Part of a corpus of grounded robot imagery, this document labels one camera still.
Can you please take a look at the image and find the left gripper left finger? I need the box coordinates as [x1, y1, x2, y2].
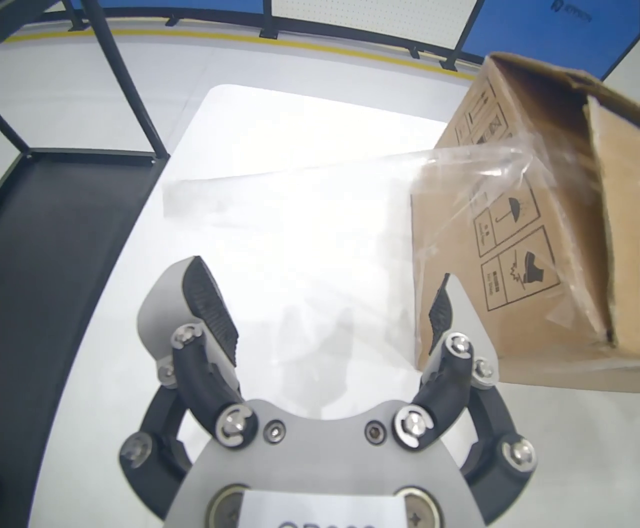
[119, 256, 260, 521]

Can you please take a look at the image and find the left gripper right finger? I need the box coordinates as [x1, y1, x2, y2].
[392, 273, 540, 507]

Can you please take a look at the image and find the large brown cardboard carton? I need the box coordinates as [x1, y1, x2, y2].
[410, 51, 640, 397]

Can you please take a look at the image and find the black metal rack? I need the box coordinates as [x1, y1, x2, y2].
[0, 0, 171, 501]

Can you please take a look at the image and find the clear plastic bag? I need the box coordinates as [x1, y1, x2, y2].
[163, 131, 612, 347]

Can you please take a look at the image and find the white perforated partition panel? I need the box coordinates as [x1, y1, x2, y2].
[270, 0, 482, 51]

